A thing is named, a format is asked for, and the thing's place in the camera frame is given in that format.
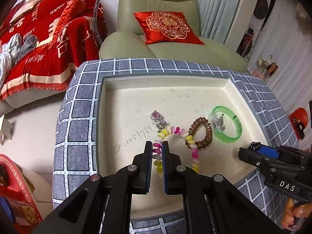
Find red round box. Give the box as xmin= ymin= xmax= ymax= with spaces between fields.
xmin=1 ymin=154 xmax=43 ymax=233

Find right hand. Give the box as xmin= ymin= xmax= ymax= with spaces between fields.
xmin=281 ymin=198 xmax=311 ymax=230

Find green armchair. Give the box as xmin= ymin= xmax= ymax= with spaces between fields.
xmin=99 ymin=0 xmax=247 ymax=72

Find brown spiral hair tie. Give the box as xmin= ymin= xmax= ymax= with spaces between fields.
xmin=185 ymin=116 xmax=213 ymax=151

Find grey clothes pile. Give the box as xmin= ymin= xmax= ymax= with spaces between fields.
xmin=1 ymin=33 xmax=38 ymax=83

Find green translucent bangle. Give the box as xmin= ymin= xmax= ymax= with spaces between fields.
xmin=210 ymin=105 xmax=242 ymax=144

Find grey-green jewelry tray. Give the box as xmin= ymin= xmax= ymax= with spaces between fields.
xmin=96 ymin=74 xmax=269 ymax=219

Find black claw hair clip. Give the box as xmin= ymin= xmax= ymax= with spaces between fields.
xmin=247 ymin=142 xmax=262 ymax=152

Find red blanket on sofa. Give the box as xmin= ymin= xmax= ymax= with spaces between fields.
xmin=1 ymin=0 xmax=100 ymax=100

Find grey checked tablecloth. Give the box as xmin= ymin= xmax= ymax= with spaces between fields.
xmin=52 ymin=58 xmax=299 ymax=224

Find pink silver ring charm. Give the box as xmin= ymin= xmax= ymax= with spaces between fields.
xmin=150 ymin=110 xmax=167 ymax=132

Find red hat ornament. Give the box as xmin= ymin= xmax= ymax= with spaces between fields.
xmin=289 ymin=108 xmax=308 ymax=141

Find light blue curtain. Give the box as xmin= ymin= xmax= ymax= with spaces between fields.
xmin=196 ymin=0 xmax=239 ymax=43

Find pink yellow bead bracelet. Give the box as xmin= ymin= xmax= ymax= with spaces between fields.
xmin=152 ymin=125 xmax=200 ymax=179

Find red embroidered cushion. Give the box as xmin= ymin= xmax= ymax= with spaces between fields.
xmin=133 ymin=11 xmax=204 ymax=45

